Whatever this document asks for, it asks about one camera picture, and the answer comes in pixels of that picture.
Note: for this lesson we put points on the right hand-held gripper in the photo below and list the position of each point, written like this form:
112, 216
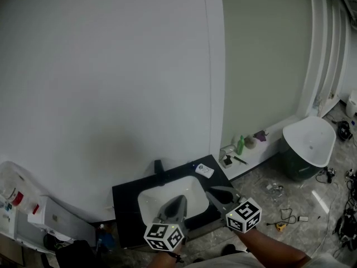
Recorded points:
244, 215

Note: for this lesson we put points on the person's black shoe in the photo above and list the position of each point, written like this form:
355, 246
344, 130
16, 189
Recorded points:
228, 249

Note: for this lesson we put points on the black pen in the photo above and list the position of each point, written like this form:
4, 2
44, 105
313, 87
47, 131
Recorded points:
240, 160

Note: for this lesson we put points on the small white device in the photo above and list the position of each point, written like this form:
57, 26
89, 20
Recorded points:
303, 219

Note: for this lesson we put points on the white bottle with blue cap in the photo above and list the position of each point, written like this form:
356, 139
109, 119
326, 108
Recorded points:
205, 170

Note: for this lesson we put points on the grey bath sponge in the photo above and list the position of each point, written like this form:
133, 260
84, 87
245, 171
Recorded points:
250, 142

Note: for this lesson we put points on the white and dark green bathtub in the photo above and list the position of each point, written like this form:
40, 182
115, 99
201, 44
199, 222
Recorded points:
309, 141

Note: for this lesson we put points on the yellow tool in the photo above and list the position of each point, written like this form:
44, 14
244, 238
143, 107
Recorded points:
281, 227

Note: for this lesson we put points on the purple cloth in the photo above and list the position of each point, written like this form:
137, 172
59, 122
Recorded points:
261, 135

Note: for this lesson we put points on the white door frame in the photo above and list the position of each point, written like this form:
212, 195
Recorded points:
323, 52

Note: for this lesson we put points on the white bin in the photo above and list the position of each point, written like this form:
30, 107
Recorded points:
352, 105

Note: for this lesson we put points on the blue container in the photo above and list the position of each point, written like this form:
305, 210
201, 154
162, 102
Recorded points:
106, 237

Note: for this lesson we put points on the white cabinet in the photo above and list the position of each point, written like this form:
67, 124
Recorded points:
61, 222

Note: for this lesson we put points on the clear plastic bag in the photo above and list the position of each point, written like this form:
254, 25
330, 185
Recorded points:
14, 186

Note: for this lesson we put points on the black faucet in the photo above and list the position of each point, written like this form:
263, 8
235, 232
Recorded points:
159, 169

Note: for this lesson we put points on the black vanity countertop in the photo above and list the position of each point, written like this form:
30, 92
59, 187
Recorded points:
125, 205

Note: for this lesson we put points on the person's right forearm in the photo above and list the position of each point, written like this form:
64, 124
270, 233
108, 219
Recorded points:
273, 250

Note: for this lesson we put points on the white sink basin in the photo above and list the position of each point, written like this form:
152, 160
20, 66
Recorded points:
150, 202

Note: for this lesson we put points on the green bottle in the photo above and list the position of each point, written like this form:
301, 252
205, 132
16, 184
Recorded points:
240, 147

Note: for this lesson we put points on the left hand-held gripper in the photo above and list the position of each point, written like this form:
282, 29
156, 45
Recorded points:
163, 237

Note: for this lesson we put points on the small black and white box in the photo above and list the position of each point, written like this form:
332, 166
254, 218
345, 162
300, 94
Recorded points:
228, 162

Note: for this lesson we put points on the white low ledge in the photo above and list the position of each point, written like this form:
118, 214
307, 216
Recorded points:
259, 155

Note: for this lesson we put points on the person's left forearm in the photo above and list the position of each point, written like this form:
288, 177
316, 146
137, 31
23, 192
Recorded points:
163, 260

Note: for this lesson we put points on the metal parts on floor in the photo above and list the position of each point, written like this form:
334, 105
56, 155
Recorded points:
274, 190

